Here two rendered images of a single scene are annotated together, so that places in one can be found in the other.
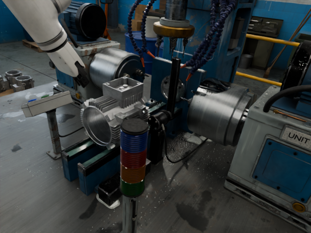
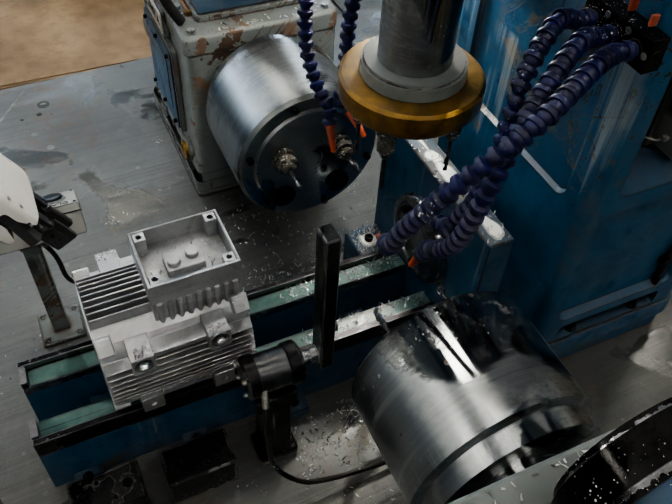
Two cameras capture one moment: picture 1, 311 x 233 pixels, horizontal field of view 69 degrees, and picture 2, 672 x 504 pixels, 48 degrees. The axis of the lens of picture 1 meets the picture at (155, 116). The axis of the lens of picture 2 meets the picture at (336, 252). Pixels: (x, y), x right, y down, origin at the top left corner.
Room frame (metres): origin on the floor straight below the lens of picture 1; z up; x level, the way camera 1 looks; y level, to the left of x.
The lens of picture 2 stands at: (0.33, -0.34, 1.86)
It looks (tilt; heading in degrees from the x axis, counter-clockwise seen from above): 48 degrees down; 28
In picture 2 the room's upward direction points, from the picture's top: 4 degrees clockwise
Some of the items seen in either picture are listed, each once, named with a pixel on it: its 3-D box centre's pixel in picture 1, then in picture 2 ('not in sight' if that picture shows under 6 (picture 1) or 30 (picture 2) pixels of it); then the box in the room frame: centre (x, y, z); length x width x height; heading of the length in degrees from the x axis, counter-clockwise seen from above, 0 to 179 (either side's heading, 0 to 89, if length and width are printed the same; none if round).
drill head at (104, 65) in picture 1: (111, 70); (278, 107); (1.22, 0.27, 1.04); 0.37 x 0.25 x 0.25; 55
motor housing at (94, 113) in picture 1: (115, 116); (165, 317); (0.77, 0.15, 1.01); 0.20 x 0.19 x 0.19; 146
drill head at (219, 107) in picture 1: (227, 113); (483, 429); (0.83, -0.29, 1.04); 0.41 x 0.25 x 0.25; 55
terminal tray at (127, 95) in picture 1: (123, 92); (186, 265); (0.80, 0.13, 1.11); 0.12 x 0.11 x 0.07; 146
